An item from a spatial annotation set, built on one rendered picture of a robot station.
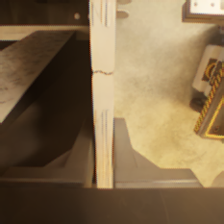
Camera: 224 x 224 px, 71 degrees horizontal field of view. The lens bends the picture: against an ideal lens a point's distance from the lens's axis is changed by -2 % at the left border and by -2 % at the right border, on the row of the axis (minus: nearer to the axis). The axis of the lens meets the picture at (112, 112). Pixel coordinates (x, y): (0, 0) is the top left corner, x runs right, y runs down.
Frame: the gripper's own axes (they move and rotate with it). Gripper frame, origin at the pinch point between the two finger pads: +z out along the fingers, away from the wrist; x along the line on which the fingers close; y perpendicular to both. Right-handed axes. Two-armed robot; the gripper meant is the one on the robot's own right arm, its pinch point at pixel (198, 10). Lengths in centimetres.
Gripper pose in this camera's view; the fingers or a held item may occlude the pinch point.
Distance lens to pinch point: 30.1
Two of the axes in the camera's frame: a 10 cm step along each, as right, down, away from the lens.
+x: -0.1, -0.6, 10.0
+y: -0.1, 10.0, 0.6
